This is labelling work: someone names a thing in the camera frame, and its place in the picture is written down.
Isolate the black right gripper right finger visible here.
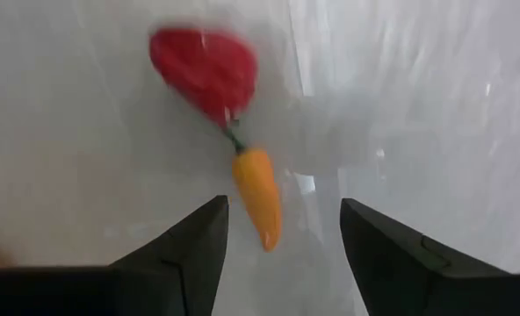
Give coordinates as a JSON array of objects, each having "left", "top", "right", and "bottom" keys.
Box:
[{"left": 339, "top": 197, "right": 514, "bottom": 316}]

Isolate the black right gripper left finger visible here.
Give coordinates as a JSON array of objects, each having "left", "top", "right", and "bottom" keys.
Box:
[{"left": 109, "top": 195, "right": 230, "bottom": 316}]

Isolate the red strawberry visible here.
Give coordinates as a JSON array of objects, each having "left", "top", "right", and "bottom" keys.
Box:
[{"left": 148, "top": 26, "right": 259, "bottom": 131}]

